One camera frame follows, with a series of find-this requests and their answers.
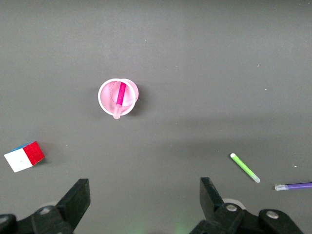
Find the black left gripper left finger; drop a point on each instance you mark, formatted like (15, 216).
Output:
(61, 214)

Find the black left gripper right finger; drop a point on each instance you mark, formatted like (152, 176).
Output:
(219, 219)

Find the pink marker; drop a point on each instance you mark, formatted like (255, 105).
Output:
(121, 93)

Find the green marker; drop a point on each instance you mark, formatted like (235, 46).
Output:
(245, 167)

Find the red white blue puzzle cube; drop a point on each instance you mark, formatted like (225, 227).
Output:
(31, 152)

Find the purple marker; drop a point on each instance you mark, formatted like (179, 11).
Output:
(297, 186)

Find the translucent pink plastic cup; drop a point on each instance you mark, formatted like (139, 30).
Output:
(107, 95)

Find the dark grey table mat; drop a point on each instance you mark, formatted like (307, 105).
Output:
(195, 61)

